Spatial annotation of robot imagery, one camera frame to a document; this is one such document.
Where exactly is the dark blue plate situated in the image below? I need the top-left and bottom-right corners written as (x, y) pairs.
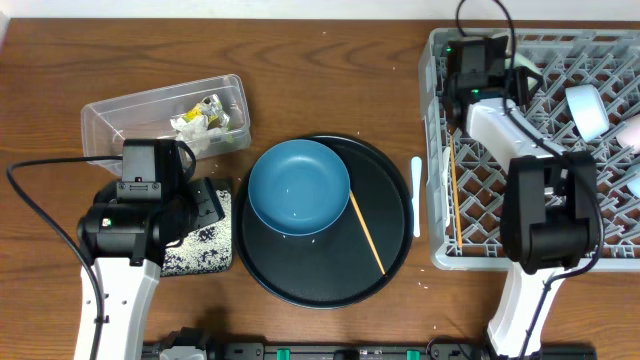
top-left (248, 139), bottom-right (351, 236)

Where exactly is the light green bowl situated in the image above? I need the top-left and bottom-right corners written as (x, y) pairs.
top-left (505, 33), bottom-right (542, 75)

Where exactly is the yellow green snack wrapper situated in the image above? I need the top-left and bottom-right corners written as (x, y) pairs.
top-left (181, 94), bottom-right (231, 129)

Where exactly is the light blue cup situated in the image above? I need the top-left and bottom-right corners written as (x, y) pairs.
top-left (626, 164), bottom-right (640, 198)

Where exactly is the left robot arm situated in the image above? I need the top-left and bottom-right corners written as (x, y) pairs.
top-left (74, 139), bottom-right (224, 359)

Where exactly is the short wooden chopstick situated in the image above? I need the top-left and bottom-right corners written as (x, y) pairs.
top-left (349, 190), bottom-right (386, 276)

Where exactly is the round black serving tray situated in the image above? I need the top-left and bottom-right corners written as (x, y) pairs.
top-left (233, 134), bottom-right (413, 309)

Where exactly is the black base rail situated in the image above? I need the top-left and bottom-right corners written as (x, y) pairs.
top-left (142, 327), bottom-right (599, 360)

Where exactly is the white napkin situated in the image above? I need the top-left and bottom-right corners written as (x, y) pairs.
top-left (170, 115), bottom-right (227, 155)

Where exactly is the clear plastic waste bin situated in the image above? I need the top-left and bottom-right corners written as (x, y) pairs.
top-left (81, 74), bottom-right (251, 159)

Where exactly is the light blue saucer plate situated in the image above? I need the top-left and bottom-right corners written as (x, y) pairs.
top-left (565, 84), bottom-right (609, 142)

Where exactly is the grey plastic dishwasher rack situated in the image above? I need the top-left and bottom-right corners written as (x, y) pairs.
top-left (419, 28), bottom-right (639, 272)

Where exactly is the long wooden chopstick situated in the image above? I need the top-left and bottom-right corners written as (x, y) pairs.
top-left (449, 134), bottom-right (463, 250)

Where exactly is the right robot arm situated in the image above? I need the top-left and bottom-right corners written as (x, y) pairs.
top-left (443, 36), bottom-right (602, 359)

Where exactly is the black rectangular tray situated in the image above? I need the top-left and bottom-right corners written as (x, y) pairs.
top-left (161, 179), bottom-right (233, 277)

